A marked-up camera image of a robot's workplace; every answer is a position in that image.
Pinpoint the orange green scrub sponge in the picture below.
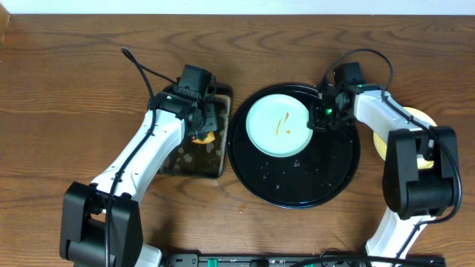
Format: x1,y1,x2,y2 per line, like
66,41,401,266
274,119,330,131
191,131,215,145

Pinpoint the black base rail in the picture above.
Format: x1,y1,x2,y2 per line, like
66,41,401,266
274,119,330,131
158,250,447,267

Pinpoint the black cable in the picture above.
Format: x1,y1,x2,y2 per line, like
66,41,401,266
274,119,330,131
104,47,178,267
318,47,463,260

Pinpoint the yellow plate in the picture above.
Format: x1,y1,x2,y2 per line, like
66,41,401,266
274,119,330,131
373,107,436,170

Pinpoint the black round serving tray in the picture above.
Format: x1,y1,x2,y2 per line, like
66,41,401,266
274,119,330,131
227,84,361,208

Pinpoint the left black cable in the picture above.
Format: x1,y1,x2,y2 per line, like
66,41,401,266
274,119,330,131
104,47,178,267

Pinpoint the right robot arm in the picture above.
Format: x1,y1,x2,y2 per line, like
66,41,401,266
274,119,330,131
310,83,462,266

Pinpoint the black rectangular wash tray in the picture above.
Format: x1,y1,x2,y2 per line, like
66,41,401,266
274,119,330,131
158,83,233,179

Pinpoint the light blue plate top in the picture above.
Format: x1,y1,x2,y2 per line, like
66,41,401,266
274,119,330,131
245,93,313,158

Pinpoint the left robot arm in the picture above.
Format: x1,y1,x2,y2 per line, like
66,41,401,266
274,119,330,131
59,85,232,267

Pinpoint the right black cable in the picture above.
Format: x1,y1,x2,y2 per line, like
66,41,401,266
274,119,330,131
318,47,463,260

